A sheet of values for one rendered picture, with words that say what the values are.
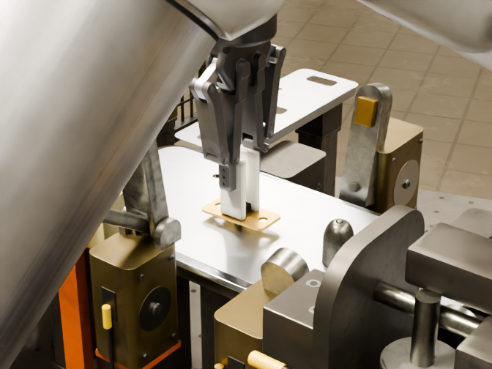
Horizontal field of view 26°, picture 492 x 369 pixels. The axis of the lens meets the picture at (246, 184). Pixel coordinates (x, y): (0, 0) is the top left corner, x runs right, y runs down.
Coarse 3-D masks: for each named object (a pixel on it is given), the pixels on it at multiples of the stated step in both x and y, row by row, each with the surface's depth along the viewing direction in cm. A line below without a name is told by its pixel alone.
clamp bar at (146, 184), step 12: (156, 144) 96; (144, 156) 96; (156, 156) 97; (144, 168) 96; (156, 168) 97; (132, 180) 98; (144, 180) 97; (156, 180) 98; (132, 192) 99; (144, 192) 98; (156, 192) 98; (132, 204) 100; (144, 204) 99; (156, 204) 99; (156, 216) 100; (168, 216) 101
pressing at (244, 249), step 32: (160, 160) 128; (192, 160) 128; (192, 192) 121; (288, 192) 121; (192, 224) 115; (224, 224) 115; (288, 224) 115; (320, 224) 115; (352, 224) 115; (192, 256) 109; (224, 256) 109; (256, 256) 109; (320, 256) 109; (224, 288) 104
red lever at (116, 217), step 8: (112, 208) 98; (112, 216) 96; (120, 216) 97; (128, 216) 98; (136, 216) 99; (144, 216) 101; (112, 224) 96; (120, 224) 97; (128, 224) 98; (136, 224) 99; (144, 224) 100; (144, 232) 101
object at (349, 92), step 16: (288, 80) 150; (304, 80) 150; (336, 80) 150; (288, 96) 145; (304, 96) 145; (320, 96) 145; (336, 96) 145; (352, 96) 148; (288, 112) 140; (304, 112) 140; (320, 112) 142; (192, 128) 136; (288, 128) 137
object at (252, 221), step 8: (216, 200) 117; (208, 208) 115; (216, 208) 115; (248, 208) 114; (216, 216) 114; (224, 216) 113; (248, 216) 113; (256, 216) 113; (264, 216) 113; (272, 216) 113; (240, 224) 112; (248, 224) 112; (256, 224) 112; (264, 224) 112; (272, 224) 112
